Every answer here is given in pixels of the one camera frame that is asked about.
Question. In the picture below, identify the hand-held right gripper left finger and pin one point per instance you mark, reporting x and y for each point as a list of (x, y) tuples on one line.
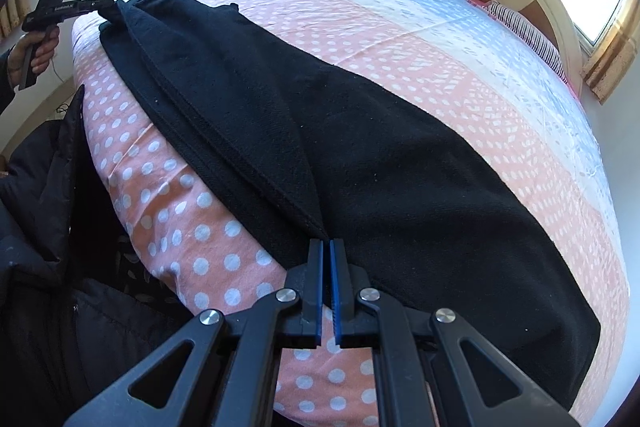
[(315, 292)]

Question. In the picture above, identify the pink polka-dot bed sheet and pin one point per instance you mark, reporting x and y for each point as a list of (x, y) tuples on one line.
[(450, 57)]

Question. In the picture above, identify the black pants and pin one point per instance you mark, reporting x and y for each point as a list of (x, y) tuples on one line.
[(350, 132)]

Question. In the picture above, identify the person's left hand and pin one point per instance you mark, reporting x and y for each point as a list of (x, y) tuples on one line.
[(44, 52)]

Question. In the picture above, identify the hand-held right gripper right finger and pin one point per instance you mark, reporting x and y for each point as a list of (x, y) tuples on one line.
[(336, 292)]

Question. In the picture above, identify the striped pillow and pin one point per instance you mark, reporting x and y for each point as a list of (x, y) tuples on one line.
[(525, 29)]

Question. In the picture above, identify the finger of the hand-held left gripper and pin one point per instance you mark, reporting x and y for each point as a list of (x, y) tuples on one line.
[(107, 5)]

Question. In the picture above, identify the beige patterned curtain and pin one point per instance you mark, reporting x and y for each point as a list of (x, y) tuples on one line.
[(610, 57), (12, 7)]

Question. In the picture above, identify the person's black jacket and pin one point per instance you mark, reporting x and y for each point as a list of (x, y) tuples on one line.
[(45, 257)]

